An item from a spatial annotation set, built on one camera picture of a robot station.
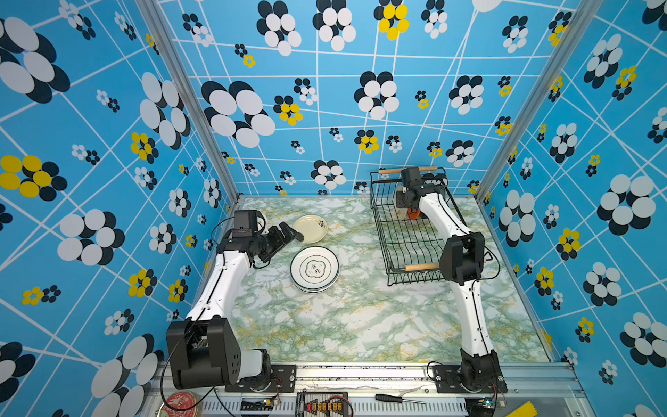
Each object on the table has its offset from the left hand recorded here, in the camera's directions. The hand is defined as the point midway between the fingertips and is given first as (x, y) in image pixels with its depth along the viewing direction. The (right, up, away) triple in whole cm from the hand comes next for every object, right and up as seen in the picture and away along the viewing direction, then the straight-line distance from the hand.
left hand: (291, 236), depth 84 cm
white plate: (+7, -12, +9) cm, 17 cm away
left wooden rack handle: (+36, +25, +21) cm, 49 cm away
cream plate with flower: (+4, +2, +25) cm, 25 cm away
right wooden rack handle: (+40, -8, -9) cm, 42 cm away
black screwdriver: (+32, -43, -14) cm, 56 cm away
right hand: (+45, +14, +21) cm, 52 cm away
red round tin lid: (-26, -42, -16) cm, 52 cm away
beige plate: (+43, +8, +26) cm, 51 cm away
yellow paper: (+66, -45, -16) cm, 81 cm away
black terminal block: (+11, -44, -16) cm, 48 cm away
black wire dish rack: (+44, -4, +18) cm, 48 cm away
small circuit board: (-5, -45, -14) cm, 48 cm away
